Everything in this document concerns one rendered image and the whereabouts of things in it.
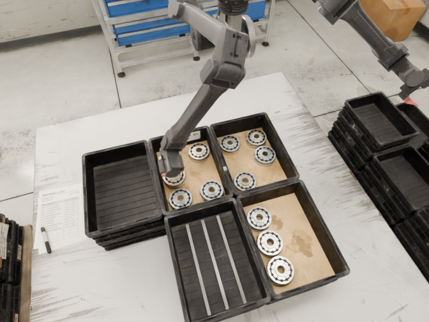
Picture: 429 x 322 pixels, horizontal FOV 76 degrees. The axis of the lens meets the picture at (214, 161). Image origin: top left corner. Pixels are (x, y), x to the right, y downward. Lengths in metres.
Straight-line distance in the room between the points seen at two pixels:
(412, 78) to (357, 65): 2.36
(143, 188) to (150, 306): 0.49
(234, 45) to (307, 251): 0.83
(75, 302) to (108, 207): 0.40
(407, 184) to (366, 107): 0.60
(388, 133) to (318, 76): 1.25
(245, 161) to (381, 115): 1.24
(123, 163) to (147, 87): 1.67
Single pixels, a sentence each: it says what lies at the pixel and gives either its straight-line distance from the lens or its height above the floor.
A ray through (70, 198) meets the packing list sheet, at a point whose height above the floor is 0.70.
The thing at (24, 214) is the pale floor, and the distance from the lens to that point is 2.56.
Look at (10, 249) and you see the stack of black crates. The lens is 2.15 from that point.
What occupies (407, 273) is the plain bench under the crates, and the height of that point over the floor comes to 0.70.
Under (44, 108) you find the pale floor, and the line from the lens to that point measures 3.18.
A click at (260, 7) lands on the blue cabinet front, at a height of 0.44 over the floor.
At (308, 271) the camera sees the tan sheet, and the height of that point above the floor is 0.83.
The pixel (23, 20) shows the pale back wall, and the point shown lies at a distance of 3.94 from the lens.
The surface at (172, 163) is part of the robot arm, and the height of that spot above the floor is 1.10.
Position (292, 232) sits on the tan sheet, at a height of 0.83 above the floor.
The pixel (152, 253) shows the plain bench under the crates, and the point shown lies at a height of 0.70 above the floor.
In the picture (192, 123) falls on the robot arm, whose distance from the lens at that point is 0.92.
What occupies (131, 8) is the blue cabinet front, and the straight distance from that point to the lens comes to 2.87.
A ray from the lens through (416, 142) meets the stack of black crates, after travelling 2.59.
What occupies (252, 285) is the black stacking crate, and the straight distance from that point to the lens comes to 1.15.
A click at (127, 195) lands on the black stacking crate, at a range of 1.32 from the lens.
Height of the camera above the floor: 1.96
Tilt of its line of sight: 57 degrees down
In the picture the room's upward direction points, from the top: 1 degrees counter-clockwise
